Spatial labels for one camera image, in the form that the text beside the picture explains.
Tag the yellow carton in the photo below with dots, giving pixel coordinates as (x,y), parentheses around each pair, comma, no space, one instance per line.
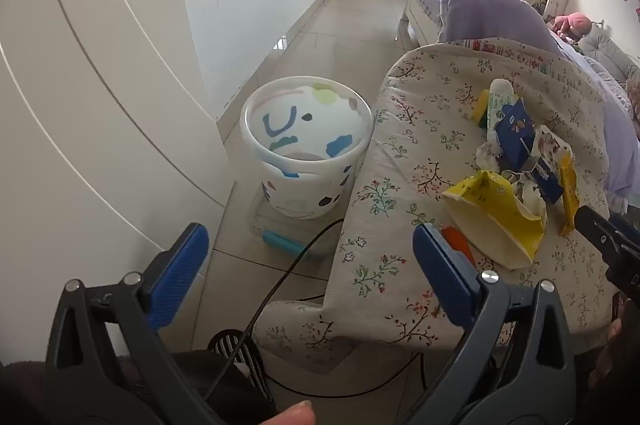
(492,215)

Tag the narrow yellow packet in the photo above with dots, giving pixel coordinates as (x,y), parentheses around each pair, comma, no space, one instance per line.
(569,195)

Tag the grey cloth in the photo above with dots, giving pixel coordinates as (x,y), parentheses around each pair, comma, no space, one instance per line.
(607,50)

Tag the orange packet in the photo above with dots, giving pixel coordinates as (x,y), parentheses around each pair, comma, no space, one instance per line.
(457,245)

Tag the light blue tube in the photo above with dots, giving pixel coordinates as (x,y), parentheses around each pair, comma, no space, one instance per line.
(285,242)

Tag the person's left hand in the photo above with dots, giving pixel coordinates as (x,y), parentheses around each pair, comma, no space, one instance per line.
(295,415)

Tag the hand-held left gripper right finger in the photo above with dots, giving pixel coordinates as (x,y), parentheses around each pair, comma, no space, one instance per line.
(440,277)

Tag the floral tablecloth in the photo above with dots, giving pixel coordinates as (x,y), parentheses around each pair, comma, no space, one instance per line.
(400,185)

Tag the white snack packet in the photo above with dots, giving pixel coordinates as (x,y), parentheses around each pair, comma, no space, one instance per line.
(552,147)

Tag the yellow green sponge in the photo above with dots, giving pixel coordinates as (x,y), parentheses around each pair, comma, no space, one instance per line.
(481,107)

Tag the striped slipper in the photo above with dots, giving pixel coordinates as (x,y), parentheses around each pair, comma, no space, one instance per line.
(250,360)

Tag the white wardrobe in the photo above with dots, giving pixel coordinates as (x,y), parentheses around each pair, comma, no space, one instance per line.
(100,105)

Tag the purple pillow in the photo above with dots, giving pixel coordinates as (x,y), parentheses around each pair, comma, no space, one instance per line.
(490,15)

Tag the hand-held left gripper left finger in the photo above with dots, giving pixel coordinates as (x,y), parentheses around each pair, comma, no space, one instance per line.
(184,272)

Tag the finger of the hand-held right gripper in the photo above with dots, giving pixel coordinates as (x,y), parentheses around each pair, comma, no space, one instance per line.
(627,224)
(597,230)

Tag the pink plush toy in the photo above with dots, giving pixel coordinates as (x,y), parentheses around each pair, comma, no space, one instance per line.
(572,25)

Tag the dark blue carton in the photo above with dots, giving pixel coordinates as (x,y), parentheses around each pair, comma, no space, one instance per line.
(515,125)

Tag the white patterned trash bin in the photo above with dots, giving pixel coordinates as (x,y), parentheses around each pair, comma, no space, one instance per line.
(300,155)

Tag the white drink bottle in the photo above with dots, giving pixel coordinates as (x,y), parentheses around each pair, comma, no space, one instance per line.
(500,105)

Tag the crumpled white tissue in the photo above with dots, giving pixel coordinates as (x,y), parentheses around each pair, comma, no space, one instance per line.
(532,197)
(490,155)

